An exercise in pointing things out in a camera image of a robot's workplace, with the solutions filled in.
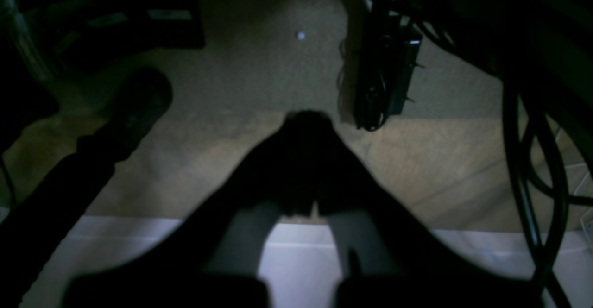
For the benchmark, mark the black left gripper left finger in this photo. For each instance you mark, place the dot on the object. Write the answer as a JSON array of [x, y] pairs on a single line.
[[212, 259]]

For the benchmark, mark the black power adapter brick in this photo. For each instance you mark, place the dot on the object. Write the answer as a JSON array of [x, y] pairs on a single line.
[[388, 57]]

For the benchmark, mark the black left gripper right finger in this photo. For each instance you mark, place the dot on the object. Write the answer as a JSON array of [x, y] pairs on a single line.
[[391, 259]]

